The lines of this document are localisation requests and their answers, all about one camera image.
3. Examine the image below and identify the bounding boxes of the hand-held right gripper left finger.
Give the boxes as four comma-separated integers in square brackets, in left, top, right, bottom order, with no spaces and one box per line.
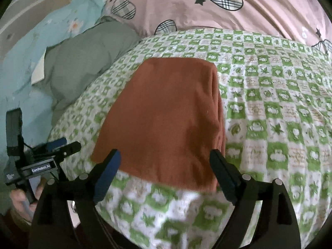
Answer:
[31,149,122,249]

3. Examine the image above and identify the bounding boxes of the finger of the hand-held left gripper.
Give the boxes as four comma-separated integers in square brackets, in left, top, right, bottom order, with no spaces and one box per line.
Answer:
[39,138,67,153]
[53,142,82,162]

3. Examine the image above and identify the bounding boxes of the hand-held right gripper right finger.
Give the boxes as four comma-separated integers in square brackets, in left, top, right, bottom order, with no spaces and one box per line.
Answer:
[209,149,302,249]

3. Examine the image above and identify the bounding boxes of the orange knit sweater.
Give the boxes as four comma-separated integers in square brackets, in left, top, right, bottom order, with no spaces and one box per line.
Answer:
[91,56,227,193]

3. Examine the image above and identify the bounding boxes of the person's left hand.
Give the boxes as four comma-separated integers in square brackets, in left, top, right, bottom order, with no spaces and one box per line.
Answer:
[10,176,48,224]

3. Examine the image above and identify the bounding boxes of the green checkered bed sheet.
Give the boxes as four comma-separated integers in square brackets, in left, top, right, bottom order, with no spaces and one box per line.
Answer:
[48,28,332,249]

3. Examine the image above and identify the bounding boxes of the grey-green pillow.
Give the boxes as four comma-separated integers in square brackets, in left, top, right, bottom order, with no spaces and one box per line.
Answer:
[43,19,143,129]

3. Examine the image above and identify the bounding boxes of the light blue floral cloth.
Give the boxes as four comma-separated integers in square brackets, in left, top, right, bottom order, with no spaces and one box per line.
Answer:
[0,0,119,159]

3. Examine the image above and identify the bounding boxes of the beige headboard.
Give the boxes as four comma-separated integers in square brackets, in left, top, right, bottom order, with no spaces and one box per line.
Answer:
[0,0,72,46]

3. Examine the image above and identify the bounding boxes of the pink quilt with plaid hearts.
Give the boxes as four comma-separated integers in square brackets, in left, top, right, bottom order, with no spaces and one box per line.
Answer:
[104,0,332,55]

